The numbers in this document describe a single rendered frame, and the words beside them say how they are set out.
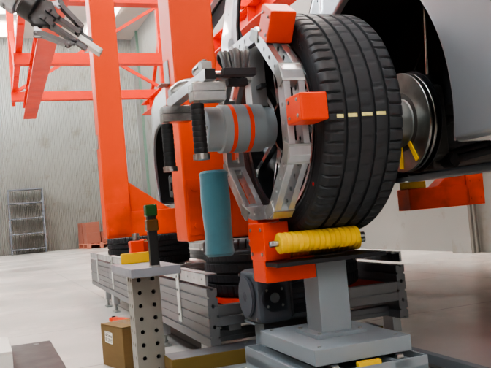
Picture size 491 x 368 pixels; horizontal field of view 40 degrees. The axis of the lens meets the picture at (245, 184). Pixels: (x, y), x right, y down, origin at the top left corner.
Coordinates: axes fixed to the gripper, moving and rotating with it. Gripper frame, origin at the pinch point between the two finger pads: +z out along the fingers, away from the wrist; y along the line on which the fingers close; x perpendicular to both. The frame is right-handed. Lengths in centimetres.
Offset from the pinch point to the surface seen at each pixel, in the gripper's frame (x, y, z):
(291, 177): 9, 3, 64
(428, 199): -251, -141, 230
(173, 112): -19.9, -4.3, 28.9
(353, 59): 24, -28, 59
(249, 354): -36, 45, 91
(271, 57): 15.6, -19.9, 41.5
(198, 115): 12.6, 4.1, 33.4
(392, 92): 26, -26, 73
